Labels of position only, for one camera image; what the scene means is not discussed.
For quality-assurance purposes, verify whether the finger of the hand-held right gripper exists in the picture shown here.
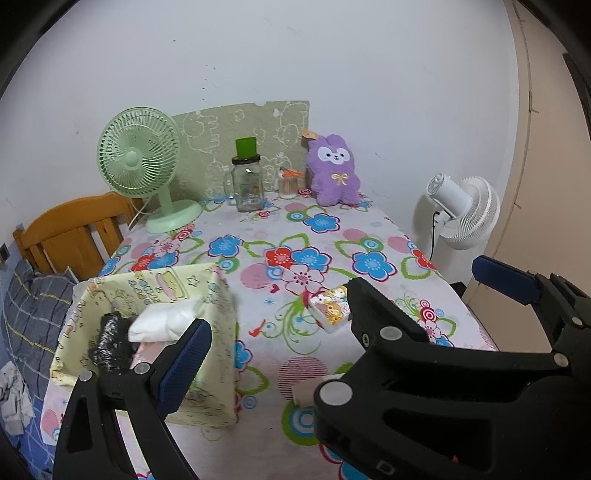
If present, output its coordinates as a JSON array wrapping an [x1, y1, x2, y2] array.
[[472, 255, 555, 319], [314, 277, 573, 480]]

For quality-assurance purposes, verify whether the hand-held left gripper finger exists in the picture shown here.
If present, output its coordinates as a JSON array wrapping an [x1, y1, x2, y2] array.
[[53, 318, 213, 480]]

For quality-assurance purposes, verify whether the yellow fabric storage box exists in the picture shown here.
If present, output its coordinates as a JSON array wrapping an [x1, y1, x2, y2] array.
[[48, 262, 238, 428]]

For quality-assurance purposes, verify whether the black crinkled bag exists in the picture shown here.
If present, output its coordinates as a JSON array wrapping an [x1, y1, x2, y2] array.
[[89, 311, 139, 372]]

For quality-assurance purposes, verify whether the cartoon printed tissue packet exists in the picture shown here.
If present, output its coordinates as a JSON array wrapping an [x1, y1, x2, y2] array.
[[308, 285, 350, 334]]

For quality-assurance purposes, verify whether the white standing fan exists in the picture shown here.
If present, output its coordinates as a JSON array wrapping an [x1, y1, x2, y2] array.
[[416, 173, 501, 280]]

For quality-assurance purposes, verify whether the beige wooden door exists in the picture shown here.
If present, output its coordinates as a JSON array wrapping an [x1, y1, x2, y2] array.
[[496, 0, 591, 301]]

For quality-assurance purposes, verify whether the beige cloth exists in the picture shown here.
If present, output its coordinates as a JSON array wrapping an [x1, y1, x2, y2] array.
[[292, 376, 342, 408]]

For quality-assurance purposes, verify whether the floral tablecloth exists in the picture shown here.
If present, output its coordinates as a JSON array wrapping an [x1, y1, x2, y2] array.
[[39, 191, 499, 480]]

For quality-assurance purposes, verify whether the grey plaid pillow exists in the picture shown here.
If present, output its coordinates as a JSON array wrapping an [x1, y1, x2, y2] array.
[[0, 258, 88, 393]]

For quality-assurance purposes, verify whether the crumpled white cloth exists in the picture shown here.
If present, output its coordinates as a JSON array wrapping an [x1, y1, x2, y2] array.
[[0, 362, 34, 435]]

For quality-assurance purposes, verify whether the blue bed sheet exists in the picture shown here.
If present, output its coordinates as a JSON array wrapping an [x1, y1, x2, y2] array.
[[0, 360, 58, 480]]

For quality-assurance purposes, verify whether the glass jar mug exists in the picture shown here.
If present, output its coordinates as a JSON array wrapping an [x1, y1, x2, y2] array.
[[223, 157, 265, 213]]

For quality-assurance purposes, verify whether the purple plush bunny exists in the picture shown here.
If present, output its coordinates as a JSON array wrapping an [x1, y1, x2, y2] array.
[[305, 134, 362, 207]]

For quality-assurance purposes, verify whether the clear cotton swab jar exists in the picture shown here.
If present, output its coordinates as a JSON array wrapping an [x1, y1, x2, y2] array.
[[277, 168, 303, 199]]

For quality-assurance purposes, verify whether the green desk fan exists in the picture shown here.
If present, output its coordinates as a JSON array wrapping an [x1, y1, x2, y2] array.
[[97, 107, 203, 234]]

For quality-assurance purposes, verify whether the green cartoon printed board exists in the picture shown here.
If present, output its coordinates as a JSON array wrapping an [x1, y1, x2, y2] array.
[[172, 100, 310, 201]]

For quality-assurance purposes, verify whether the black fan cable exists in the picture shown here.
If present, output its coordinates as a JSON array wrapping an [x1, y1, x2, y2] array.
[[429, 210, 446, 264]]

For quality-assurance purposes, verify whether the white fan cord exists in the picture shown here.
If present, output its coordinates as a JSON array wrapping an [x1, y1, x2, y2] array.
[[128, 198, 149, 230]]

